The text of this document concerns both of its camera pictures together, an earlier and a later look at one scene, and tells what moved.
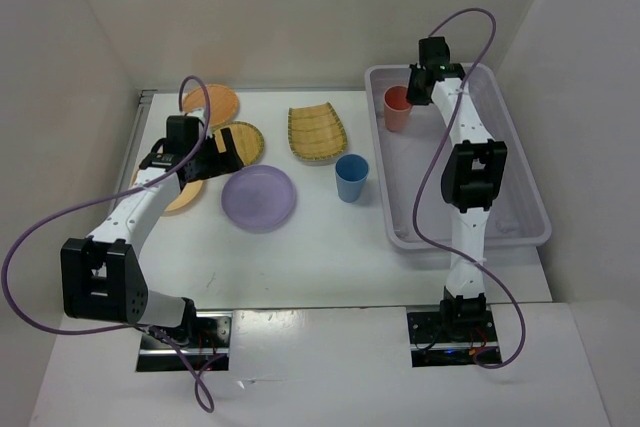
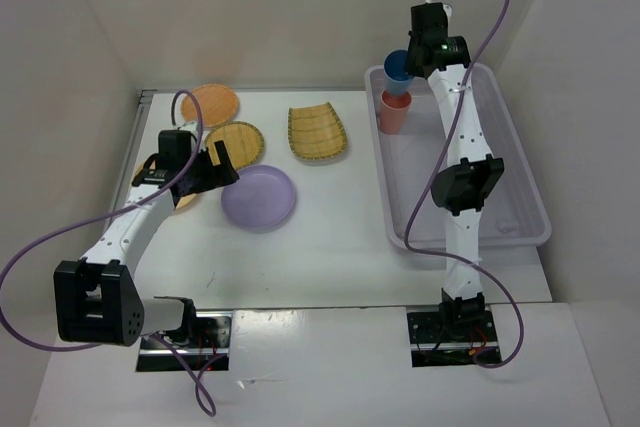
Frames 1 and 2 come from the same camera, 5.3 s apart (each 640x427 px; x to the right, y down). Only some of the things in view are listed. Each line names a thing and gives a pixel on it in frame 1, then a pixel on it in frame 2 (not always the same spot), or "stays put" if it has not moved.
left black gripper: [223, 163] to [218, 175]
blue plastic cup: [351, 173] to [397, 80]
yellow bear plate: [186, 196] stays put
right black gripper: [412, 96] to [411, 64]
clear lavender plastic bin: [405, 157] stays put
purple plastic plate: [258, 197] stays put
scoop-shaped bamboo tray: [315, 132] stays put
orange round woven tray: [223, 102] stays put
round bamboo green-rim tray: [248, 141] stays put
